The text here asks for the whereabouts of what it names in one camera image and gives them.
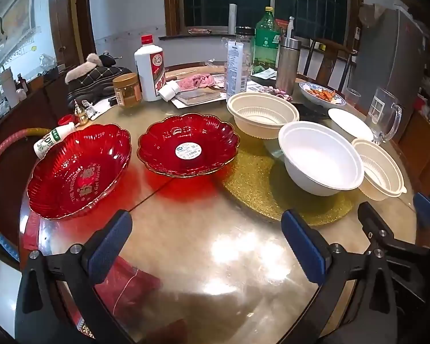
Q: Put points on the red packet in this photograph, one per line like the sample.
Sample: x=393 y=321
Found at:
x=129 y=286

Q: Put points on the printed white paper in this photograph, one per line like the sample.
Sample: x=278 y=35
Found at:
x=254 y=86

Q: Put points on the pink cloth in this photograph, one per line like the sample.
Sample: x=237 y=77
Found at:
x=197 y=80

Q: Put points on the white tumbler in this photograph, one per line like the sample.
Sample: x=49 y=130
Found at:
x=5 y=86

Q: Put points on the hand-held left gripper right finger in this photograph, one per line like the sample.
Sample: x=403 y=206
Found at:
x=304 y=247

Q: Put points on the white retail package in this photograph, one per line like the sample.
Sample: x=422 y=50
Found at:
x=236 y=68

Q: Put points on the blue rimmed plate with food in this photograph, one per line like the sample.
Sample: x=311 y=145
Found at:
x=320 y=95

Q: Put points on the green plastic bottle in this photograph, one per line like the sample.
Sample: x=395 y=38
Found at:
x=267 y=43

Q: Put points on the silver round disc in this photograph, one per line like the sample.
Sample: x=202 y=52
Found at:
x=272 y=147

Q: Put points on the small glass perfume bottle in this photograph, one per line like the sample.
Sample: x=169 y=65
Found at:
x=80 y=114

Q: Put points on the clear film roll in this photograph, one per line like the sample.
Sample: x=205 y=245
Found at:
x=232 y=16

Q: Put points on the white liquor bottle red cap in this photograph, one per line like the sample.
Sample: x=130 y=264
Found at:
x=148 y=68

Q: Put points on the white foam bowl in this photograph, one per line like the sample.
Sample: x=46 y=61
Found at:
x=320 y=157

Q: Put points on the small red lid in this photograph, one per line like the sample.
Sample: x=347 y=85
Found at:
x=66 y=119

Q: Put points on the wooden chair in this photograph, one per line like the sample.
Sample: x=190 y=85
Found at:
x=329 y=61

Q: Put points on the clear jar black lid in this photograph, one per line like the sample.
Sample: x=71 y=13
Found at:
x=249 y=43

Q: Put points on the amber jar gold lid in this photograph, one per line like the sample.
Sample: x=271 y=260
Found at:
x=127 y=91

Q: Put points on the dark wooden door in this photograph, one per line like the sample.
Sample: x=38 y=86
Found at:
x=70 y=10

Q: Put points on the beige furry item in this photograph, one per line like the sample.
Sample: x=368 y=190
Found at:
x=79 y=68

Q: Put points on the wall poster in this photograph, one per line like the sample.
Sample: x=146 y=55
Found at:
x=16 y=21

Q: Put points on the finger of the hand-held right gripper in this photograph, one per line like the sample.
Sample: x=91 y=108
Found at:
x=372 y=222
x=426 y=208

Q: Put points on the white spray bottle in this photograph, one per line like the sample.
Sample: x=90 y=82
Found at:
x=291 y=25

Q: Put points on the black phone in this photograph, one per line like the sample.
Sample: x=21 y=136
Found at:
x=310 y=109

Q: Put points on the dark window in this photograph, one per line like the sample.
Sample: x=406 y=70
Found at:
x=258 y=0

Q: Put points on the small beige ribbed bowl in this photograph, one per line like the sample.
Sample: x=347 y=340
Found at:
x=378 y=175

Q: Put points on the red plate white sticker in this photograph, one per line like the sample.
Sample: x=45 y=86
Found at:
x=186 y=143

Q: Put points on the clear plastic cup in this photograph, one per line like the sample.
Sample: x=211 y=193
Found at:
x=352 y=96

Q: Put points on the white pill bottle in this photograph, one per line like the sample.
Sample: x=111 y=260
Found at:
x=168 y=91

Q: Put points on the small white drink bottle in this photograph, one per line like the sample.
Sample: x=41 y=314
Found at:
x=50 y=141

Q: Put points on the large beige ribbed bowl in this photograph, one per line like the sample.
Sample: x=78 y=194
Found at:
x=261 y=114

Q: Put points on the glass beer mug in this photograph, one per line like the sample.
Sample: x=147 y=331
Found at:
x=381 y=114

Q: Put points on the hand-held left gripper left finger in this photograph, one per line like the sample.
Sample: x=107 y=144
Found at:
x=109 y=247

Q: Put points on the grey refrigerator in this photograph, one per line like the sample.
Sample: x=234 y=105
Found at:
x=390 y=53

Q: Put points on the red plate white lettering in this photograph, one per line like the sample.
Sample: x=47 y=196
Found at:
x=79 y=179

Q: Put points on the dark quilted bag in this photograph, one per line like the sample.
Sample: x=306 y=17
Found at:
x=93 y=75

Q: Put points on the wooden cabinet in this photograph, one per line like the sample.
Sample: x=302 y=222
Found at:
x=415 y=143

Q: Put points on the steel thermos flask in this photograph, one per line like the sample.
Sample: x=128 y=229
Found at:
x=288 y=64

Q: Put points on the gold glitter round mat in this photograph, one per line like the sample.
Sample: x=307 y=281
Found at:
x=283 y=193

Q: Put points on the green white leaflet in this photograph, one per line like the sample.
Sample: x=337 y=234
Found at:
x=263 y=74

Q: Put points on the grey book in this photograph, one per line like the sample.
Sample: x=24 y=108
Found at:
x=200 y=96

